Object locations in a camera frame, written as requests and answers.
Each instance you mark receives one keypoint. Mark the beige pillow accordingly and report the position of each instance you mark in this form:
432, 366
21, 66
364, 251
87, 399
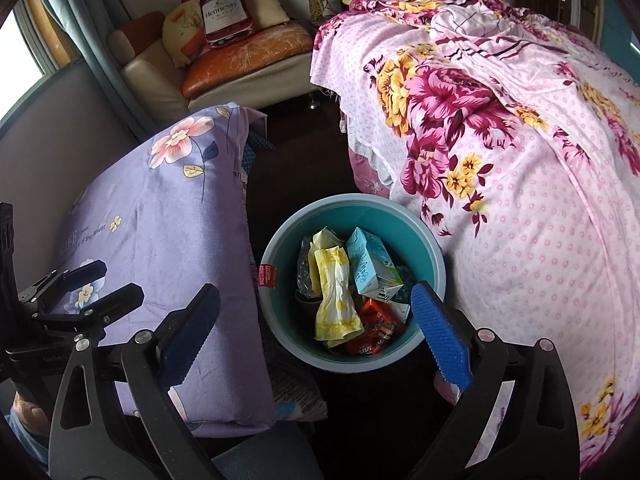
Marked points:
267, 7

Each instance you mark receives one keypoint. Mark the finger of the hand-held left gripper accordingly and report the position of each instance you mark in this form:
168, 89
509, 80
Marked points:
120, 295
85, 272

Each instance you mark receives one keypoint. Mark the orange snack packet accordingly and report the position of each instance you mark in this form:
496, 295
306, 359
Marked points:
375, 330

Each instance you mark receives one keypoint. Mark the purple floral blanket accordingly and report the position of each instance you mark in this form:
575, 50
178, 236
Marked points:
175, 235

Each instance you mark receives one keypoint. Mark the red bottle-print bag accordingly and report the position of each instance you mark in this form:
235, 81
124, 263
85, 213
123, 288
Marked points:
222, 15

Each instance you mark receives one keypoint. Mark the yellow wrapper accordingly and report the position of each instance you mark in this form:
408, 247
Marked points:
332, 290

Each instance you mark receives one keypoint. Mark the blue curtain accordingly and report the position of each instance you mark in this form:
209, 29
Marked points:
85, 20

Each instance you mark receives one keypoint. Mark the cream leather sofa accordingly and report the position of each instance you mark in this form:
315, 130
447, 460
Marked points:
150, 75

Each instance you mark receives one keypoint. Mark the pink floral bedspread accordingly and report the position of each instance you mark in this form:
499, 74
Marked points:
525, 210

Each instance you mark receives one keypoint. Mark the brown sofa headrest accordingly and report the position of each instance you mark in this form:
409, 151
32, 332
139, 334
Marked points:
140, 27

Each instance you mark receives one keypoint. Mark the person's blue clothing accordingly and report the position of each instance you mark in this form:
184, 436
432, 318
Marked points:
270, 455

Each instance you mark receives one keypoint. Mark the person's left hand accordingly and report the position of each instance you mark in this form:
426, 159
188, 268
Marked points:
27, 412

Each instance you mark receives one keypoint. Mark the teal plastic bin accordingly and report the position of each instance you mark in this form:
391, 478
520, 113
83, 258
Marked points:
400, 240

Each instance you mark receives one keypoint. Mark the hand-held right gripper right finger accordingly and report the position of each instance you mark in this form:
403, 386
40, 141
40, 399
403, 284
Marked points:
442, 330

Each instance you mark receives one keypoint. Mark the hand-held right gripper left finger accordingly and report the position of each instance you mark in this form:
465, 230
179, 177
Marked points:
192, 335

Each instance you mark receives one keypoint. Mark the orange seat cushion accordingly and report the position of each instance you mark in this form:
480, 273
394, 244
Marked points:
250, 55

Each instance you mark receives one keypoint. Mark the yellow cartoon pillow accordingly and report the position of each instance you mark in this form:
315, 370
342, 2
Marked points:
180, 30

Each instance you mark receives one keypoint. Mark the clear plastic bottle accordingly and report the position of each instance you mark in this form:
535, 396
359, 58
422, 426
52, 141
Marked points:
305, 270

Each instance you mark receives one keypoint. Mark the window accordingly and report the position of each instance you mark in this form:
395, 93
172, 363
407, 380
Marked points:
20, 45

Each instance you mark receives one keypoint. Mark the light blue drink carton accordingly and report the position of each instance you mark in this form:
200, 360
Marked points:
367, 265

